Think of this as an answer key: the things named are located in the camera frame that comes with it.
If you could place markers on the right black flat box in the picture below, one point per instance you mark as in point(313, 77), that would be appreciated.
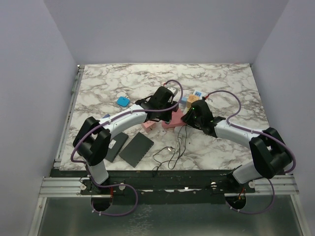
point(136, 149)

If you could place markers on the black flat box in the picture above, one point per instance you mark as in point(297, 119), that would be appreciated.
point(115, 146)
point(136, 149)

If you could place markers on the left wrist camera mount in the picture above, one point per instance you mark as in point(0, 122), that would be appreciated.
point(173, 90)

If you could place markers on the pink triangular power strip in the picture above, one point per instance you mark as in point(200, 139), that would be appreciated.
point(175, 120)

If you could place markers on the left black flat box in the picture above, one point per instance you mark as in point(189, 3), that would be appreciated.
point(115, 146)

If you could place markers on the blue plug adapter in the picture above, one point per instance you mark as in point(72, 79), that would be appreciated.
point(123, 101)

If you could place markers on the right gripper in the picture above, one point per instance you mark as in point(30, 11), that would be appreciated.
point(188, 120)

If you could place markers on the white power strip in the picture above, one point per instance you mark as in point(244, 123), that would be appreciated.
point(202, 96)

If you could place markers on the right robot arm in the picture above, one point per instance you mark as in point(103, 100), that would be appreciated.
point(269, 156)

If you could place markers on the orange tan plug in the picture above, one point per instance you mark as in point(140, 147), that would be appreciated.
point(191, 98)

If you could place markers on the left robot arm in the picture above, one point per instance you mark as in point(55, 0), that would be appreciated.
point(94, 137)

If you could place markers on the pink cube socket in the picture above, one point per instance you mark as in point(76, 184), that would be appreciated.
point(148, 126)

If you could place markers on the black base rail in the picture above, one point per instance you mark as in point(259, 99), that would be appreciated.
point(161, 187)

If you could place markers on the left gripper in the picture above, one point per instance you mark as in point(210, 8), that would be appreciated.
point(166, 117)

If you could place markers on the light blue plug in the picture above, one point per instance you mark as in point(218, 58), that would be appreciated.
point(184, 101)

